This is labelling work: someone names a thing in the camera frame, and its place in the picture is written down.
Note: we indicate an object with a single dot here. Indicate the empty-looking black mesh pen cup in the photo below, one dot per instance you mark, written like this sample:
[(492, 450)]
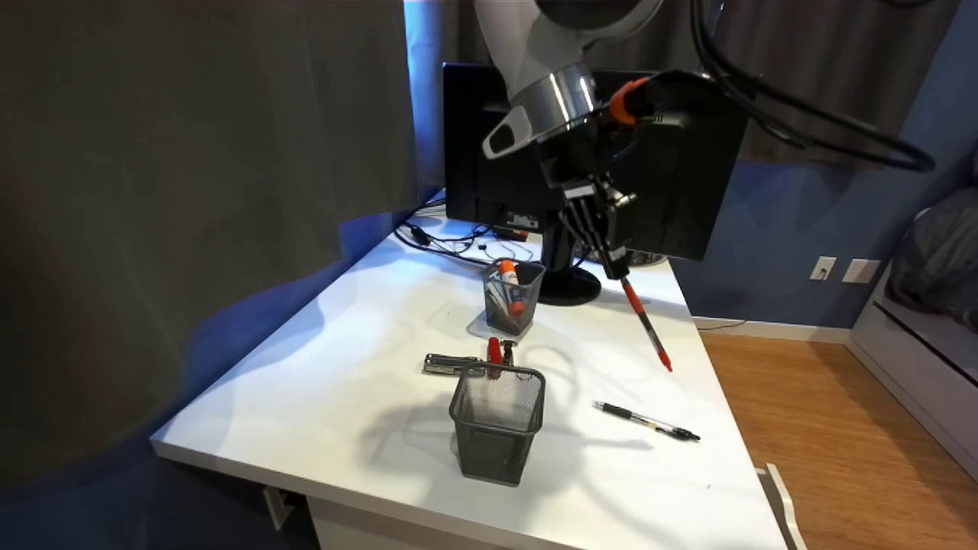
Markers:
[(495, 445)]

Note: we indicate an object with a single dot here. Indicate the orange pen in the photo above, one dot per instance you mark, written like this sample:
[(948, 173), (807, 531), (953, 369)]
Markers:
[(646, 322)]

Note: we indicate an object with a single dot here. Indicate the gray curtain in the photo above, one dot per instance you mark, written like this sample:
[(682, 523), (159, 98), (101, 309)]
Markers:
[(183, 202), (836, 61)]

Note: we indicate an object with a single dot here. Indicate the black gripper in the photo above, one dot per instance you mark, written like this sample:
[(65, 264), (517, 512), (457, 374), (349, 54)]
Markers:
[(586, 168)]

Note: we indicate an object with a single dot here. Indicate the white open drawer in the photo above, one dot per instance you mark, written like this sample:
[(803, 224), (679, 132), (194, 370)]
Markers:
[(781, 509)]

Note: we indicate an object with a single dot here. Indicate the white wall outlet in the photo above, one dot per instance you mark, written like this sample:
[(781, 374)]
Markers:
[(824, 268), (860, 271)]

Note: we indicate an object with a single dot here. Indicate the small black monitor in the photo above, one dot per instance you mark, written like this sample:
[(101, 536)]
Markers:
[(692, 193)]

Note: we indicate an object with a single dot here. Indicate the dark bedding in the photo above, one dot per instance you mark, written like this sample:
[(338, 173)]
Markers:
[(942, 254)]

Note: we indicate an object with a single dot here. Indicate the white bed frame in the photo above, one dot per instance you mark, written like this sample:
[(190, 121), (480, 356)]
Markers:
[(917, 385)]

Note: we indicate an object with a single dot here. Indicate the black pen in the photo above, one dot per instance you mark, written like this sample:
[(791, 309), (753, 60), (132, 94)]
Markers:
[(650, 421)]

